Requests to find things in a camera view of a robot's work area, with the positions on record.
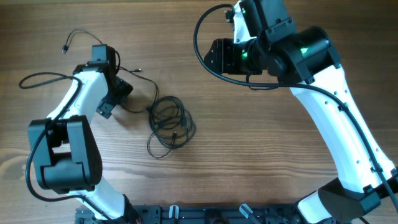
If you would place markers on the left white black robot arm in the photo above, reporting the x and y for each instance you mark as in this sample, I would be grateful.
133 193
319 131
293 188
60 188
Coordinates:
65 161

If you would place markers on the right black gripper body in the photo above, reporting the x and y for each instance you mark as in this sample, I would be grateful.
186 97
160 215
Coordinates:
231 58

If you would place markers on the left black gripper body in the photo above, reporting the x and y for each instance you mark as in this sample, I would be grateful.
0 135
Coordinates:
117 94

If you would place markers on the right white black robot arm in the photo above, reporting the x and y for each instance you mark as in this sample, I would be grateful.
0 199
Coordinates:
269 51

